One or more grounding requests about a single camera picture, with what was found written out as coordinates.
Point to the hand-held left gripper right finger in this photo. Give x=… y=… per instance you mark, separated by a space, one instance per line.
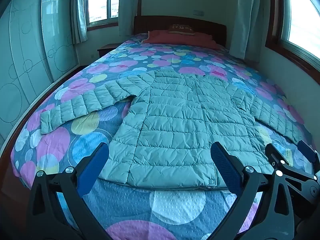
x=225 y=168

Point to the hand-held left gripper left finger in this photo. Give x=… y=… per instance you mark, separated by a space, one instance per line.
x=93 y=170

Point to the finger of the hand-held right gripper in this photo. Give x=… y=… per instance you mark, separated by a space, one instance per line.
x=276 y=156
x=308 y=153

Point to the light green quilted puffer jacket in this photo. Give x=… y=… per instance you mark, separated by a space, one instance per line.
x=180 y=120

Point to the polka dot bedspread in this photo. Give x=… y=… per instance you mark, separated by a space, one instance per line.
x=95 y=140

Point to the dark wooden nightstand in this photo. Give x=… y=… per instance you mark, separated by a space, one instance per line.
x=106 y=48

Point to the red pillow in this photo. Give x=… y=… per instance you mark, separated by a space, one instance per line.
x=180 y=39

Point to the glass door wardrobe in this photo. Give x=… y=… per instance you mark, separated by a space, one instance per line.
x=30 y=45

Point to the large white curtain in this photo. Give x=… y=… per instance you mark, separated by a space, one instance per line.
x=250 y=17

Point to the small brown cushion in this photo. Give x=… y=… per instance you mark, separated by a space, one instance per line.
x=180 y=29

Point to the narrow white curtain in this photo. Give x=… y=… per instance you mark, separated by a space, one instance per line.
x=79 y=12

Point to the dark wooden bed headboard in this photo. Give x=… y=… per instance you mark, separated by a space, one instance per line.
x=155 y=23

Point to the white curtain beside headboard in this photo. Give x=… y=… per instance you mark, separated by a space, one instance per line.
x=128 y=7

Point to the large wooden frame window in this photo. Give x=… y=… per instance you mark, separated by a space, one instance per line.
x=303 y=10

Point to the white wall outlet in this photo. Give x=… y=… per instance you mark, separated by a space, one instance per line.
x=198 y=12

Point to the small wooden frame window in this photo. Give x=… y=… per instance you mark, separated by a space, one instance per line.
x=100 y=1

